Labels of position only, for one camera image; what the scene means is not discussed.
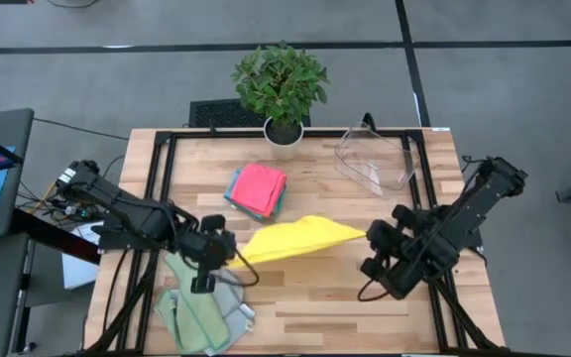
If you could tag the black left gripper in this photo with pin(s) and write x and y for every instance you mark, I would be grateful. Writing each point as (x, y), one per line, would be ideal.
(191, 243)

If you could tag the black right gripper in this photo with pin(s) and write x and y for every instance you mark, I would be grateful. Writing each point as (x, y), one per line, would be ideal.
(414, 268)

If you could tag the grey microfiber towel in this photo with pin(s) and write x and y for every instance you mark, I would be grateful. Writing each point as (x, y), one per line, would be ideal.
(236, 302)

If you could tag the pale green microfiber towel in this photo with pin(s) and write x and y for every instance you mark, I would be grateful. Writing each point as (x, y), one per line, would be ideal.
(191, 307)

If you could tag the turquoise microfiber towel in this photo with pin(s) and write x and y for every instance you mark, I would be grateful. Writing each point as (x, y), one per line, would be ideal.
(253, 216)

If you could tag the light blue microfiber towel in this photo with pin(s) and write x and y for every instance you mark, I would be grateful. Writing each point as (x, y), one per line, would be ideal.
(228, 191)

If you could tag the pink microfiber towel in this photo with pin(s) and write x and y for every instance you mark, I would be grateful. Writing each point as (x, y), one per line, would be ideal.
(258, 188)

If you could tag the yellow microfiber towel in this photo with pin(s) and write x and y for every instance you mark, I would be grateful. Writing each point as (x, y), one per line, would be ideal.
(295, 238)

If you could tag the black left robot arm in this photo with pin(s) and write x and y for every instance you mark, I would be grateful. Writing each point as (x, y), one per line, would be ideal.
(132, 213)

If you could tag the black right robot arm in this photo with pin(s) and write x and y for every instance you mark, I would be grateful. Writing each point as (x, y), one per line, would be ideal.
(484, 208)

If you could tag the clear plastic bin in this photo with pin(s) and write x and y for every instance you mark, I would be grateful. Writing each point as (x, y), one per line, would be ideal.
(372, 158)

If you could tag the black clamp hook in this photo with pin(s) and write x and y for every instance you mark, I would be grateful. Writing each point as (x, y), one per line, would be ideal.
(369, 121)

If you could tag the white paper sheet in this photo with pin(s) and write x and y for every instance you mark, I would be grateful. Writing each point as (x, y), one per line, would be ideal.
(79, 270)

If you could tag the white plant pot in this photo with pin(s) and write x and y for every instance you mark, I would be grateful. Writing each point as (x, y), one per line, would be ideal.
(284, 146)

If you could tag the black floor vent grate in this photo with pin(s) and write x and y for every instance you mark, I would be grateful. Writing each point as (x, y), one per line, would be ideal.
(221, 114)

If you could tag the green leafy plant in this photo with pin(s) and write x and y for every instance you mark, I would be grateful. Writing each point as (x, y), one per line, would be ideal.
(280, 82)

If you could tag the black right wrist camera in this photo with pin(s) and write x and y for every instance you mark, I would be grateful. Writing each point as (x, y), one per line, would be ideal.
(384, 238)

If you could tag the black aluminium table frame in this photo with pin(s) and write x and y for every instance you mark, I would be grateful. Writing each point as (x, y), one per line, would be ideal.
(417, 163)

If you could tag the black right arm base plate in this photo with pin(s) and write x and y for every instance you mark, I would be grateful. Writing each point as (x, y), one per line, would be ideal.
(476, 240)

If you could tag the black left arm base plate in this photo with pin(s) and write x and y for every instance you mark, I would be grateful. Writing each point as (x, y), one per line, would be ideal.
(117, 240)

